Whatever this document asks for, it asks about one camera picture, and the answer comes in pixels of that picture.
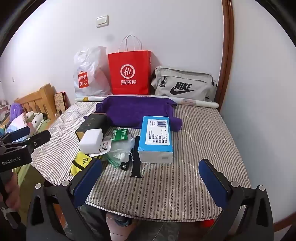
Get white plush toys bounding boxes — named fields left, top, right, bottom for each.
left=24, top=111, right=46, bottom=133

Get grey waist bag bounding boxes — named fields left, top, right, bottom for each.
left=151, top=65, right=218, bottom=102

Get purple plush toy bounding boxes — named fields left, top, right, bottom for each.
left=10, top=103, right=25, bottom=122

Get purple towel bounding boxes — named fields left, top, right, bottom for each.
left=96, top=96, right=183, bottom=133

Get black watch strap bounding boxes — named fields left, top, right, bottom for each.
left=129, top=136, right=141, bottom=178

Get yellow-green bed sheet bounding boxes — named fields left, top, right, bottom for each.
left=12, top=159, right=48, bottom=187

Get brown framed picture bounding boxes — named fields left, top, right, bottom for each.
left=53, top=91, right=68, bottom=114

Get white printed paper packet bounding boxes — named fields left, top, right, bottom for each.
left=89, top=138, right=113, bottom=158

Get clear bubble wrap sheet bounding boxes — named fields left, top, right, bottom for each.
left=108, top=136, right=136, bottom=163

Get striped bed mattress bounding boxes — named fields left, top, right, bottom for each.
left=30, top=100, right=253, bottom=220

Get white plastic shopping bag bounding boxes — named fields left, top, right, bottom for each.
left=73, top=46, right=111, bottom=99

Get wooden headboard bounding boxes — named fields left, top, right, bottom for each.
left=14, top=83, right=59, bottom=121

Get white light switch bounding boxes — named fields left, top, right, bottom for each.
left=96, top=14, right=109, bottom=29

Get black gold box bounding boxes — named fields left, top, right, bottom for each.
left=75, top=112, right=108, bottom=142

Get rolled printed paper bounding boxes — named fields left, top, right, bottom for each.
left=74, top=94, right=219, bottom=109

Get green foil packet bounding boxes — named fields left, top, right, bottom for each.
left=111, top=128, right=130, bottom=142

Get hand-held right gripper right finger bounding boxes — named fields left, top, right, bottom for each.
left=198, top=159, right=275, bottom=241

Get red paper bag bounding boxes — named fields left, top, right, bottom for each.
left=108, top=35, right=152, bottom=95

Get blue tissue pack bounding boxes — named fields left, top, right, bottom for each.
left=138, top=115, right=174, bottom=164

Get blue white pillow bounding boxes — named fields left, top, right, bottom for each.
left=4, top=113, right=31, bottom=142

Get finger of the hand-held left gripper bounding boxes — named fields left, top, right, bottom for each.
left=0, top=130, right=51, bottom=154
left=5, top=126, right=31, bottom=142

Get person's left hand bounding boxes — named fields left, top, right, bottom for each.
left=3, top=173, right=21, bottom=207

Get yellow black sports pouch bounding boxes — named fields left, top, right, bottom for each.
left=69, top=151, right=93, bottom=177

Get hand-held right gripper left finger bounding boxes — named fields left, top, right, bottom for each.
left=26, top=159, right=103, bottom=241

